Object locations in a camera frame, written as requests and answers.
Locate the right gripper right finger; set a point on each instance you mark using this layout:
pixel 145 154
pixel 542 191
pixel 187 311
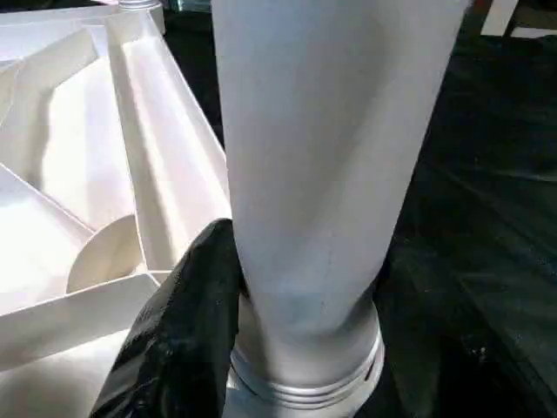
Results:
pixel 444 348

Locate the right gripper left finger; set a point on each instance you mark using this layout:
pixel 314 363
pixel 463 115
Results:
pixel 174 340

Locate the white plastic table top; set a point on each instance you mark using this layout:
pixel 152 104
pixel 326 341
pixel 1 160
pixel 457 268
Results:
pixel 87 174

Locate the white plastic table leg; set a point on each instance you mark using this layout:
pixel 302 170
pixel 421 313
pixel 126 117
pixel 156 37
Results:
pixel 322 174
pixel 139 4

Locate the black table mat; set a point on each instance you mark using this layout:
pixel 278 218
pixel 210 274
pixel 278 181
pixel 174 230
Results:
pixel 487 192

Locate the white glass door cabinet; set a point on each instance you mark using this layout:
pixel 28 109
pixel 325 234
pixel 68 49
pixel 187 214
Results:
pixel 513 17

